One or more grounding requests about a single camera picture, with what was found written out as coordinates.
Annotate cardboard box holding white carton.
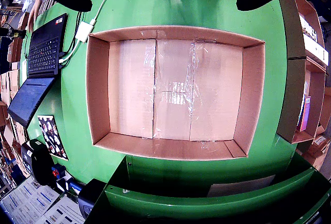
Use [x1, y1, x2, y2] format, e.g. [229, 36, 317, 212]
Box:
[279, 0, 329, 67]

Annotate open cardboard box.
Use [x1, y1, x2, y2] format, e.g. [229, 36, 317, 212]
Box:
[276, 55, 331, 144]

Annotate large shallow cardboard tray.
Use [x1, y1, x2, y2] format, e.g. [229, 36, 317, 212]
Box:
[86, 25, 266, 161]

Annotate black box device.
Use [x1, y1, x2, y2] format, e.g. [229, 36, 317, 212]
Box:
[77, 178, 107, 219]

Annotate person hand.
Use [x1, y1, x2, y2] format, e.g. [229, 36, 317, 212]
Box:
[27, 0, 42, 32]

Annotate black laptop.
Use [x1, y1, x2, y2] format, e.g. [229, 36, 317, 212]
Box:
[7, 12, 68, 128]

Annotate white printed carton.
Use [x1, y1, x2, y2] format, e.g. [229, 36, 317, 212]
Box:
[299, 14, 329, 66]

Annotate pink carton with barcode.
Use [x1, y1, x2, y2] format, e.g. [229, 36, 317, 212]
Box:
[297, 96, 312, 132]

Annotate black patterned sticker sheet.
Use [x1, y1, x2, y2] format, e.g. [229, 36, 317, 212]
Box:
[37, 115, 69, 161]

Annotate black label printer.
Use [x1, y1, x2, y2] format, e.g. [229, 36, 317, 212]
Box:
[22, 141, 55, 187]

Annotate blue red small toy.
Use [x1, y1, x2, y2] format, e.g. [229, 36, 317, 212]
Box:
[51, 163, 67, 180]

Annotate grey paper sheet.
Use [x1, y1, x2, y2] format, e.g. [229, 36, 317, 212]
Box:
[206, 174, 276, 198]

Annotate printed paper sheet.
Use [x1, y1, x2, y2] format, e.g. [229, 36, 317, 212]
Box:
[36, 195, 86, 224]
[0, 177, 64, 224]

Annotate green metal shelf unit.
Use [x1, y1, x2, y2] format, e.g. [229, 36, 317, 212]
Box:
[85, 154, 331, 224]

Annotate white adapter with cable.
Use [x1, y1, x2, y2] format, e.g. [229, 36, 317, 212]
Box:
[58, 0, 125, 66]

